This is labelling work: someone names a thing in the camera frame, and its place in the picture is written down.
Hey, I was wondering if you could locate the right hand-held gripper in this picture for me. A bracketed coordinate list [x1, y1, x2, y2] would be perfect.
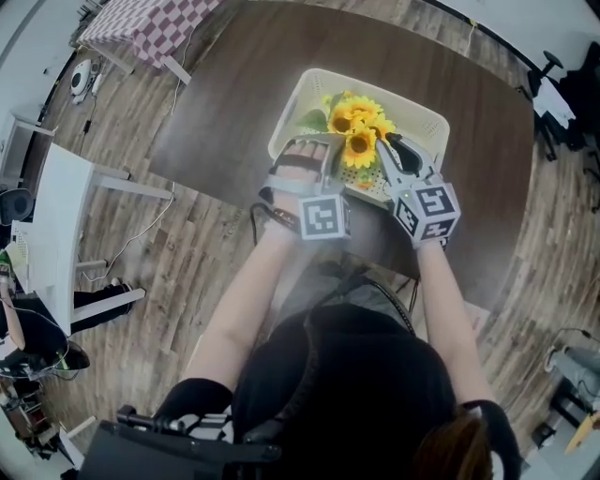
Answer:
[374, 132, 463, 250]

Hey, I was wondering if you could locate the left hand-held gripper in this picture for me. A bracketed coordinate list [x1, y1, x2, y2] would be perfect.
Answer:
[259, 132, 353, 243]

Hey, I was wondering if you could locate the yellow sunflower flowers bunch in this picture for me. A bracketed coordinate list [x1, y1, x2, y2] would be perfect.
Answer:
[294, 90, 398, 171]

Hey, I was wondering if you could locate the cream plastic basket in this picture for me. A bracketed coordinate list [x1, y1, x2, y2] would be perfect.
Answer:
[266, 67, 452, 213]

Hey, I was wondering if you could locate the person's left forearm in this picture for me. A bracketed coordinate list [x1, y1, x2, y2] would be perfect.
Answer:
[185, 228, 302, 391]

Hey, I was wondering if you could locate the person's right forearm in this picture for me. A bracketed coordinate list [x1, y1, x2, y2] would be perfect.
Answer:
[413, 237, 499, 405]

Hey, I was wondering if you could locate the person's left hand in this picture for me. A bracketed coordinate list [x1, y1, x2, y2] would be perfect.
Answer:
[279, 142, 329, 183]

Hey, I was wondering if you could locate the black wrist band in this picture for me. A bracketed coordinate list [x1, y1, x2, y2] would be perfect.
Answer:
[249, 199, 301, 233]

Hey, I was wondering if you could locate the black office chair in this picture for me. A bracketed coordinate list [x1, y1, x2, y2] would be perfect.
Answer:
[527, 40, 600, 163]

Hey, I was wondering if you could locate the checkered cloth covered table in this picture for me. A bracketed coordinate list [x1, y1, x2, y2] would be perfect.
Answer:
[76, 0, 224, 86]

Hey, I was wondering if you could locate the person's black clothed body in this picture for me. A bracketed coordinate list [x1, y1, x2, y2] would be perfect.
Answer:
[153, 260, 524, 480]

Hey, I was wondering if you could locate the white round floor device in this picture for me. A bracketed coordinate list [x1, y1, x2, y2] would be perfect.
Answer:
[69, 57, 105, 105]

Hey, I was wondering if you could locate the white table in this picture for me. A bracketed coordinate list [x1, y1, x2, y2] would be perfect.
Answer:
[26, 142, 175, 338]

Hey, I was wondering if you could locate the grey bag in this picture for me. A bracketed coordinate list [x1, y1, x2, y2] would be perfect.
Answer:
[546, 344, 600, 399]

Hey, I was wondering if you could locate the white shelf unit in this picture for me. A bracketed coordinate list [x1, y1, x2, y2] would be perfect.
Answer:
[0, 111, 56, 185]

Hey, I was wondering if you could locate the black backpack unit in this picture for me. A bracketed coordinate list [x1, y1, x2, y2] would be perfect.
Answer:
[82, 405, 283, 480]

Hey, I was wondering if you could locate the white floor cable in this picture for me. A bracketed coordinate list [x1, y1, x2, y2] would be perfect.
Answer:
[77, 180, 178, 285]

